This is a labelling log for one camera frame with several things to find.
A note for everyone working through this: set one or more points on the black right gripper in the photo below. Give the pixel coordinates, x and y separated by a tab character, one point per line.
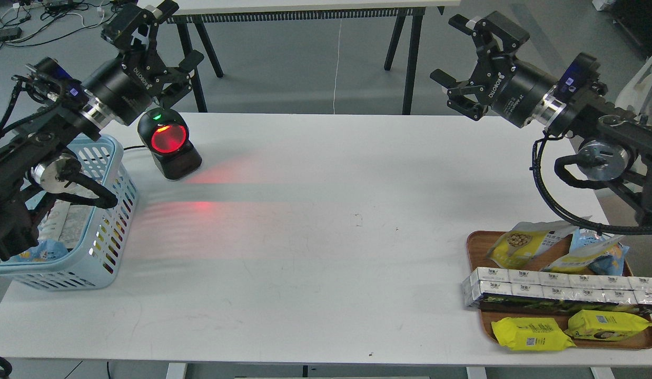
507	85

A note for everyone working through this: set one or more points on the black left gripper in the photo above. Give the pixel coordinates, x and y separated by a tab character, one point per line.
128	83

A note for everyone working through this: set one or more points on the yellow bean snack bag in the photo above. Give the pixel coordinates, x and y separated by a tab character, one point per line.
525	241

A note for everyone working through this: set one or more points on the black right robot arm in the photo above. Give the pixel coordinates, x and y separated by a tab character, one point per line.
616	147

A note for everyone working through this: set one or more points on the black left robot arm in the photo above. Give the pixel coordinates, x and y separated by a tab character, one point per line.
48	109

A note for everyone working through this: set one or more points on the white snack bag in basket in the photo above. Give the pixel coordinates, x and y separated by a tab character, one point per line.
65	223

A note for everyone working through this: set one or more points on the light blue plastic basket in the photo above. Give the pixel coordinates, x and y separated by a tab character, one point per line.
95	261

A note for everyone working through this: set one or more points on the yellow white snack bag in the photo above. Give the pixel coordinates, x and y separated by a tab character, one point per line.
575	261

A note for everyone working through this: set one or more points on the blue snack bag in basket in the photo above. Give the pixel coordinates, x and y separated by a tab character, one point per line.
46	251

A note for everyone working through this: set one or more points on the blue snack bag on tray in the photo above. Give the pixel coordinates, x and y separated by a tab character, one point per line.
612	263

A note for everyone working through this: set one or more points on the yellow snack pack left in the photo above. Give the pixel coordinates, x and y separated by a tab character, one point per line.
531	334

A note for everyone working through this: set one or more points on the yellow snack pack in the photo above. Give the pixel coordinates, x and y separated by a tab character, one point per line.
531	334
605	325

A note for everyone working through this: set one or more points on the yellow snack pack right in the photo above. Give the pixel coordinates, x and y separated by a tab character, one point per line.
605	325

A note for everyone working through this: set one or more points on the white background table black legs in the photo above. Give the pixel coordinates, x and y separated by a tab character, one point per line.
199	13

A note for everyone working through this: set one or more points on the black barcode scanner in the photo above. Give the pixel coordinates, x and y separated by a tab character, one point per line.
165	133

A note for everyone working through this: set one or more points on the white drink carton pack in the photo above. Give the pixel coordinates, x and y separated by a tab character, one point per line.
530	292

